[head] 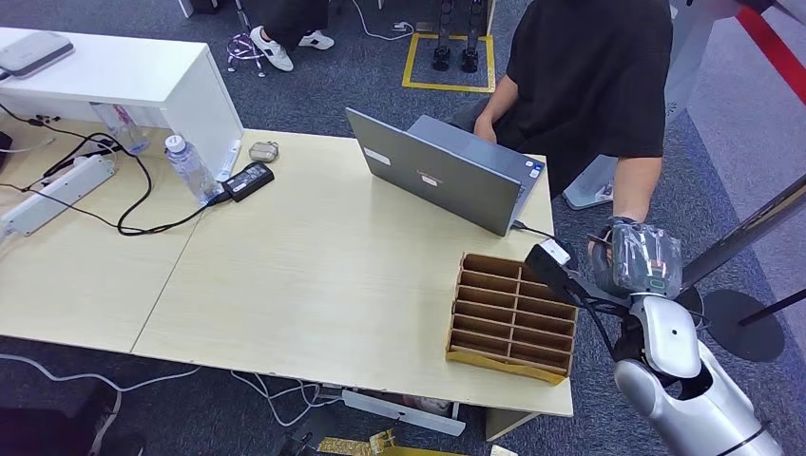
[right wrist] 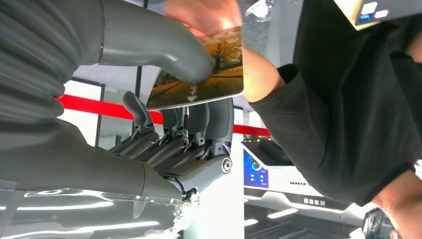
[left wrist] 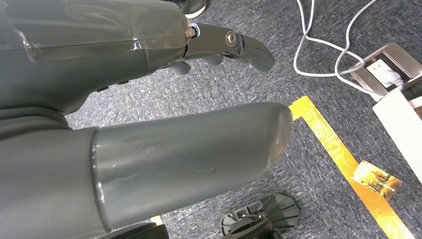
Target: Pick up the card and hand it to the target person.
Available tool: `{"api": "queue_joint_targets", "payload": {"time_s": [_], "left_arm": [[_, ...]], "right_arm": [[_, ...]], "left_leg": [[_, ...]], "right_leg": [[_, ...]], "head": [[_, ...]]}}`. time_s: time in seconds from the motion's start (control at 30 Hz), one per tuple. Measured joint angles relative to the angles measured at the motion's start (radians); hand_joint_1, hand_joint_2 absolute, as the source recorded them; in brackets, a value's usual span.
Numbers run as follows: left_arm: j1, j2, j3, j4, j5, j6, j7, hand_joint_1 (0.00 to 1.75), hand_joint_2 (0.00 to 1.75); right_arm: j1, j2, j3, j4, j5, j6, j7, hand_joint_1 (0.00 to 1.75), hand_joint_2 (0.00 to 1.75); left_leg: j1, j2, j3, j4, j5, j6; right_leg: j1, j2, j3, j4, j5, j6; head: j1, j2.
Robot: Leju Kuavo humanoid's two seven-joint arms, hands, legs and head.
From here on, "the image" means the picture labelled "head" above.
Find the grey earbuds case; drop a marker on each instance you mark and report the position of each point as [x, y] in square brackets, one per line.
[263, 152]

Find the red barrier belt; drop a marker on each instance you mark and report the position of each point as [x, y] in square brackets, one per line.
[774, 50]

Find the clear bottle with pink label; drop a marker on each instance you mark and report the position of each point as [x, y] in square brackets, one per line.
[124, 129]

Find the person's right hand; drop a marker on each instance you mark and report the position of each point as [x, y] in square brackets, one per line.
[485, 130]

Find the white slim bar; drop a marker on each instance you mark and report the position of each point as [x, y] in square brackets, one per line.
[228, 161]

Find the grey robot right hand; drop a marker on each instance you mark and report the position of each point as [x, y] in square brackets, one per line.
[642, 261]

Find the black and white wrist camera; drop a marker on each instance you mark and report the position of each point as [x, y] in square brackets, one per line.
[554, 267]

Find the chrome stanchion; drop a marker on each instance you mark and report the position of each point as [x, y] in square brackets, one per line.
[743, 233]

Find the white metal bar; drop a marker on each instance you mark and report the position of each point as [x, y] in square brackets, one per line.
[403, 412]

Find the white power strip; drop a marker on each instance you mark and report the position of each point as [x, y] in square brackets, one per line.
[60, 194]

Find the yellow cardboard piece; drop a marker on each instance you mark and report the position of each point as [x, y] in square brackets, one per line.
[352, 447]

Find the flat grey device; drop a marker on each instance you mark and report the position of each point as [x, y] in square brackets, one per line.
[33, 53]

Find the person's right forearm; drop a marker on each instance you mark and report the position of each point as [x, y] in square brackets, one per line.
[500, 97]

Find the white gate post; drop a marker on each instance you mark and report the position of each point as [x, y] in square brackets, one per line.
[686, 56]

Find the person's left forearm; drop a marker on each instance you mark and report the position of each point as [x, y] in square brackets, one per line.
[636, 186]

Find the chrome stool frame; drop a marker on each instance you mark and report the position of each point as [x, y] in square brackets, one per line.
[242, 49]

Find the person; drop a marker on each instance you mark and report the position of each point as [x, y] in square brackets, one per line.
[585, 75]
[283, 22]

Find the cardboard slotted organizer box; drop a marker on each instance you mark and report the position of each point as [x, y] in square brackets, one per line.
[510, 321]

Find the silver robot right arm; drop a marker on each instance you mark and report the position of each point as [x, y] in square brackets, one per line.
[686, 390]

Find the crumpled white plastic wrap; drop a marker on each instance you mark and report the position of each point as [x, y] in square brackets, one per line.
[606, 191]

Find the black power adapter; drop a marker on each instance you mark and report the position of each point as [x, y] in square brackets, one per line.
[249, 181]

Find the black robot leg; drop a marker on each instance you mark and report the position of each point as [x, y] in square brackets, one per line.
[442, 38]
[471, 38]

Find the black stanchion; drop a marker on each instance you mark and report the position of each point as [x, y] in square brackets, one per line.
[743, 330]

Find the white cabinet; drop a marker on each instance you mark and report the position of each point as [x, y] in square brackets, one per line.
[126, 72]

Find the clear bottle with white cap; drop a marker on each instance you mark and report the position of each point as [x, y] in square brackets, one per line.
[191, 170]

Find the grey laptop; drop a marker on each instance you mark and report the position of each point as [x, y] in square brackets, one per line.
[441, 176]

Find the person's left hand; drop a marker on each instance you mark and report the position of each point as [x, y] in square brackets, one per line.
[594, 255]

